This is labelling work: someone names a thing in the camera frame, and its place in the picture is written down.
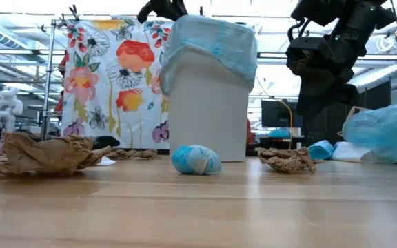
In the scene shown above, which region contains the metal rack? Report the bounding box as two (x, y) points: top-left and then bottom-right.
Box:
(39, 18), (67, 141)

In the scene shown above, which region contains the loose blue trash bag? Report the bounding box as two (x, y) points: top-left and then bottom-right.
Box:
(341, 99), (397, 169)

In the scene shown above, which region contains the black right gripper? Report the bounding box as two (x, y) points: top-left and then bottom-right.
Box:
(285, 37), (361, 121)

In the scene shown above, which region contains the black green work glove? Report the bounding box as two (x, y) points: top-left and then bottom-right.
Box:
(92, 135), (121, 150)

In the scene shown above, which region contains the yellow cable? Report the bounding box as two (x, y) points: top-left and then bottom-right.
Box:
(256, 76), (294, 151)

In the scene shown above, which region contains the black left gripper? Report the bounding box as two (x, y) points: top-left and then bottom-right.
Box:
(136, 0), (189, 24)

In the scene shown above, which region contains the white flat bag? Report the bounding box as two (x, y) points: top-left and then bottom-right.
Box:
(330, 141), (397, 165)

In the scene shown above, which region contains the large blue white ball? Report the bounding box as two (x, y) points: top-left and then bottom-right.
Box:
(170, 144), (223, 176)

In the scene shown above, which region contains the white paper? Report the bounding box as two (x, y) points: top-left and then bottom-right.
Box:
(96, 155), (117, 167)

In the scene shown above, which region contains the teal bundle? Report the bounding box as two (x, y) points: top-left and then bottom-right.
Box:
(268, 127), (292, 139)

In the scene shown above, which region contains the white plastic trash bin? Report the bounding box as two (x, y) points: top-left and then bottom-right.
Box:
(167, 51), (252, 163)

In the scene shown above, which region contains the floral cloth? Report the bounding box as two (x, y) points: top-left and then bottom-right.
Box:
(60, 18), (179, 150)

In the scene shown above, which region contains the brown paper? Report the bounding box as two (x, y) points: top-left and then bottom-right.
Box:
(106, 147), (159, 161)
(255, 146), (324, 174)
(0, 132), (113, 177)

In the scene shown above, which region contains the black partition wall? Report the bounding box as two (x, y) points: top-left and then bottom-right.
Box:
(303, 80), (392, 147)

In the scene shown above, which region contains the brown cardboard piece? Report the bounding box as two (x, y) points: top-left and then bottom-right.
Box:
(337, 105), (372, 138)

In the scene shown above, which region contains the black monitor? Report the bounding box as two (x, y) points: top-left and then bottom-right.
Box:
(261, 99), (305, 129)

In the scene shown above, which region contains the white robot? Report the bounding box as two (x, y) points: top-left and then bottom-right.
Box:
(0, 85), (24, 132)

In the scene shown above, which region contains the blue bin liner bag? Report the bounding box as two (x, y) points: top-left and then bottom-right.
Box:
(158, 14), (259, 96)

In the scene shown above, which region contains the blue trash bag roll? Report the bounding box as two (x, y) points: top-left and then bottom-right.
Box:
(307, 139), (335, 161)

